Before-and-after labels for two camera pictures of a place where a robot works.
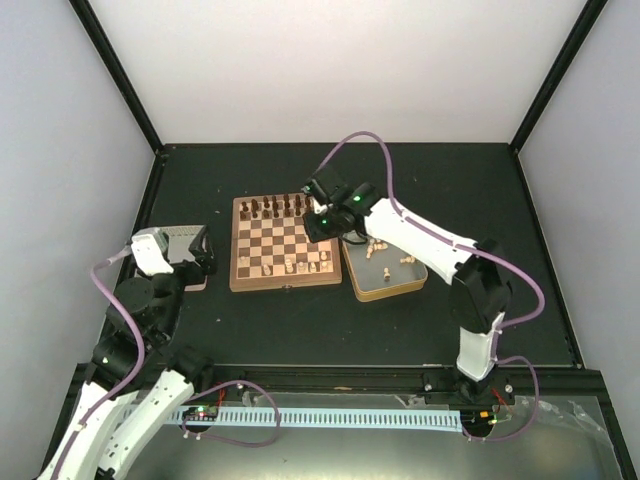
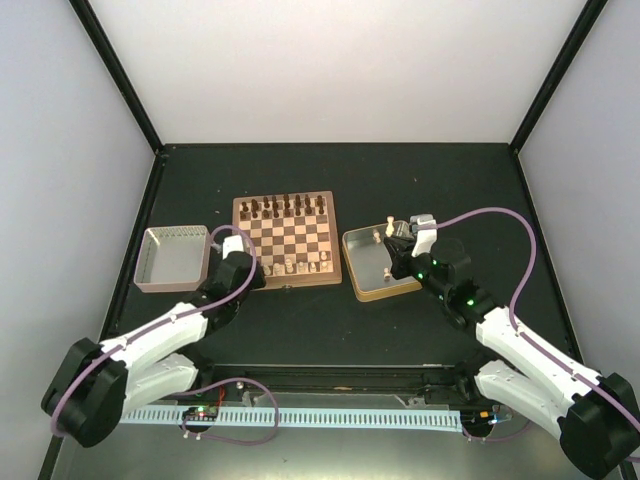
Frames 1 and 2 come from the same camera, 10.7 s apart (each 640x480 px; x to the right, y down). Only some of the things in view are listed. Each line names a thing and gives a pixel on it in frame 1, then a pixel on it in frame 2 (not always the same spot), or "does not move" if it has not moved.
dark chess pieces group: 272,210 does not move
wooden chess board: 270,247 does not move
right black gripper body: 325,230 -> 400,270
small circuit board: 201,412 does not move
